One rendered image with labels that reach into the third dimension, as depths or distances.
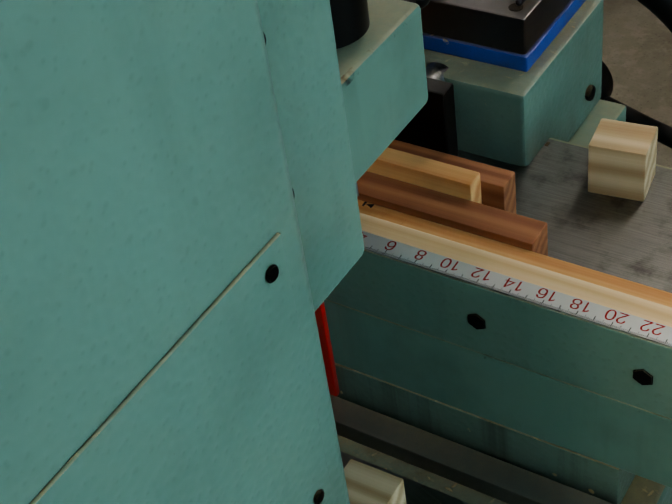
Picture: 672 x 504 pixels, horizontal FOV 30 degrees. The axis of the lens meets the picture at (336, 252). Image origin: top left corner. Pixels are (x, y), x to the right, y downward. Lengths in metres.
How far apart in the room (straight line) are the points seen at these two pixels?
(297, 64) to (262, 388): 0.15
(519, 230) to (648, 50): 1.90
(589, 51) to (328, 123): 0.37
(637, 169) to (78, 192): 0.50
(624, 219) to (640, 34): 1.87
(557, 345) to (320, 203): 0.17
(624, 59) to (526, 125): 1.76
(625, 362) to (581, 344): 0.03
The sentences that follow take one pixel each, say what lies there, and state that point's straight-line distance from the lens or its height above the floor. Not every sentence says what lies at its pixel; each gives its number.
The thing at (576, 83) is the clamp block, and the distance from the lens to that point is 0.93.
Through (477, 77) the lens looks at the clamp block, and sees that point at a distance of 0.86.
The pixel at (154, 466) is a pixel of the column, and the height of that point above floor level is 1.08.
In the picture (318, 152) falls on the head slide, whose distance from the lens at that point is 0.60.
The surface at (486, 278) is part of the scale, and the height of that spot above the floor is 0.96.
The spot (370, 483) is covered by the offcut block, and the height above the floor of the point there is 0.84.
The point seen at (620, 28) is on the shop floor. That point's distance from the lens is 2.71.
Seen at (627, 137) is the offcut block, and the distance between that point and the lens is 0.84.
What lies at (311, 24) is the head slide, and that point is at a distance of 0.57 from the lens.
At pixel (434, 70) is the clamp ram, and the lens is 0.87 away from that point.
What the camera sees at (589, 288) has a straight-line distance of 0.71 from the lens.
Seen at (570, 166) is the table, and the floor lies 0.90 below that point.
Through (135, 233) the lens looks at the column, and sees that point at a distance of 0.43.
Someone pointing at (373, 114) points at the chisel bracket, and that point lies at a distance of 0.71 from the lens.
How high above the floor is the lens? 1.44
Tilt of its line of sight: 41 degrees down
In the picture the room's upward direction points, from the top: 9 degrees counter-clockwise
